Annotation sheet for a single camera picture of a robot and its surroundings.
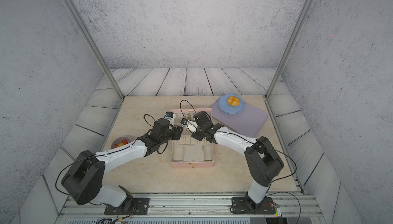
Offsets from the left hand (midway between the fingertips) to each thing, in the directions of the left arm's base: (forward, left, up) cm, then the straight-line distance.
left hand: (183, 128), depth 87 cm
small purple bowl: (-1, +39, -10) cm, 40 cm away
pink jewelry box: (-11, -2, -7) cm, 13 cm away
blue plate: (+29, -27, -13) cm, 41 cm away
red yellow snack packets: (-2, +37, -11) cm, 39 cm away
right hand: (+2, -7, -1) cm, 7 cm away
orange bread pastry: (+29, -34, -9) cm, 46 cm away
